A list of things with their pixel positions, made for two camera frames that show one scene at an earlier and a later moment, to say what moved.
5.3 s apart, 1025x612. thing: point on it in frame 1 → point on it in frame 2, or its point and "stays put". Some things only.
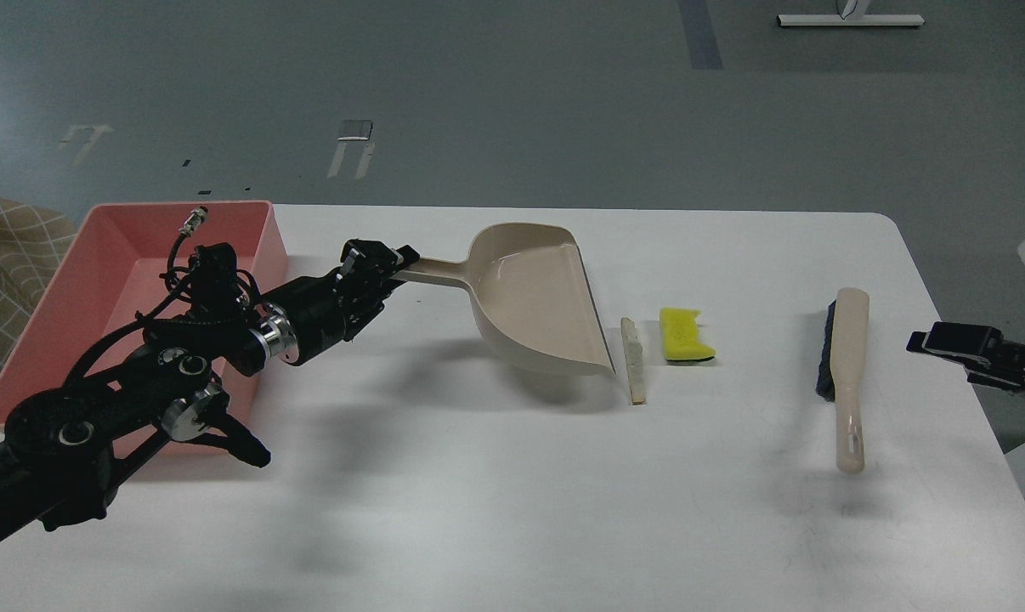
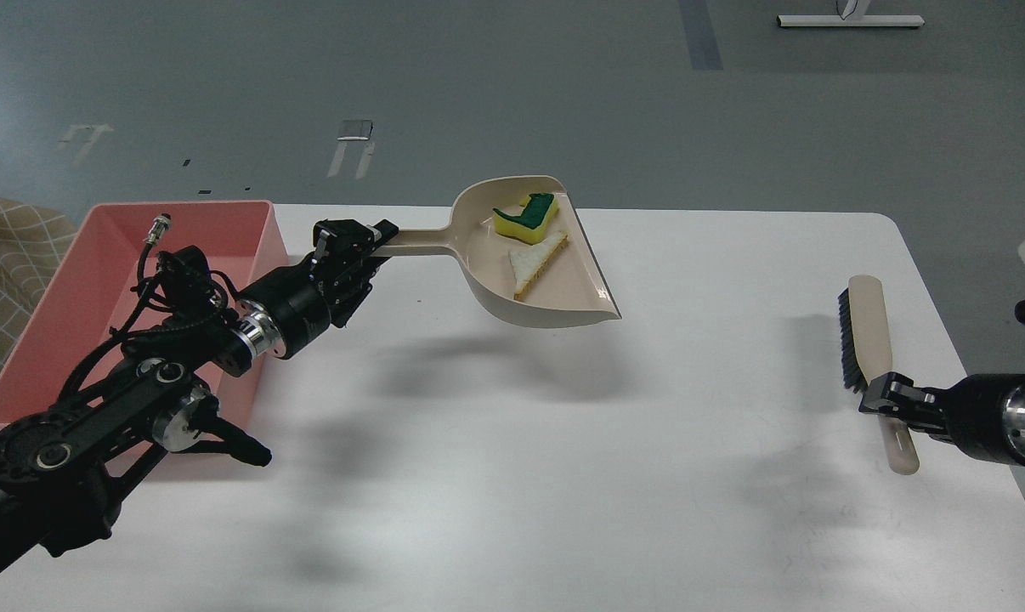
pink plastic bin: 116,269 stays put
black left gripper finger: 366,261 → 340,243
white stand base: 886,21 stays put
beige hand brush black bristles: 838,373 → 866,354
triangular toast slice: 634,356 → 528,263
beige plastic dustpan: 529,296 → 570,292
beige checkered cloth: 14,249 stays put
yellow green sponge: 680,332 → 528,226
